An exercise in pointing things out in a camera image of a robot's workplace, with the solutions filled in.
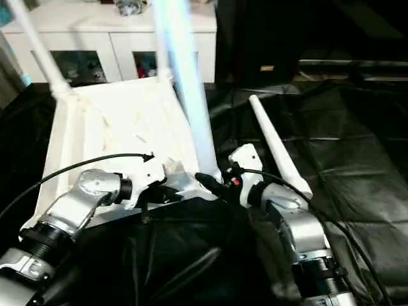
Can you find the white upturned plastic table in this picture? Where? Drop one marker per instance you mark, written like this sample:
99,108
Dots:
115,121

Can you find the white plastic table leg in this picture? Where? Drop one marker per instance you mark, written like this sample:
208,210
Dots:
191,83
38,44
160,38
277,150

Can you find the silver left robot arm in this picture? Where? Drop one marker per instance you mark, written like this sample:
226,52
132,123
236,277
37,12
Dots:
70,204

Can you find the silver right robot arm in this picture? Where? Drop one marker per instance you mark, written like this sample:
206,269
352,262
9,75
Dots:
299,223

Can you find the black work mat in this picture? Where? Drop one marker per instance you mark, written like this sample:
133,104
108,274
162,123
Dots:
357,166

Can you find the white glass-door cabinet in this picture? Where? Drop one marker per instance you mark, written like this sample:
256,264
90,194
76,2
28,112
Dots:
102,25

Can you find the grey crumpled object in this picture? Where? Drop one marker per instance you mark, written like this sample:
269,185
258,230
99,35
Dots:
131,6

